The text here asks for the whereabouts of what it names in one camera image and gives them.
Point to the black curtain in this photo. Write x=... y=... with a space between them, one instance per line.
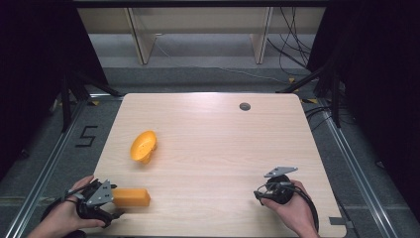
x=379 y=82
x=33 y=66

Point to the black metal stand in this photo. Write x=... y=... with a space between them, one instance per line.
x=330 y=86
x=71 y=95

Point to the yellow tape piece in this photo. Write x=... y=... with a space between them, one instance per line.
x=95 y=103
x=291 y=80
x=309 y=100

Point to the grey tape patch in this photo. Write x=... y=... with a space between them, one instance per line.
x=337 y=221

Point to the black tape floor mark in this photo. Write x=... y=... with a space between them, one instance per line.
x=86 y=136

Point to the grey round table grommet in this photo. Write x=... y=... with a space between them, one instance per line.
x=244 y=106

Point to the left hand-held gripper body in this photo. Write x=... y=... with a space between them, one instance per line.
x=99 y=195

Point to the person's right hand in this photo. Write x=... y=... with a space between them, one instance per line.
x=294 y=211

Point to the person's left hand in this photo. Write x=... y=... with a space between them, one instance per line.
x=62 y=216

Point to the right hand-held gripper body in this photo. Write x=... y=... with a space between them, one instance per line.
x=280 y=190

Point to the metal floor rail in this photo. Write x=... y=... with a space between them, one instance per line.
x=356 y=165
x=43 y=172

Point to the orange rectangular block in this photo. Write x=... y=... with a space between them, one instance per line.
x=131 y=197

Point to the light wooden desk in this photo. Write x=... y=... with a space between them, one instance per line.
x=142 y=39

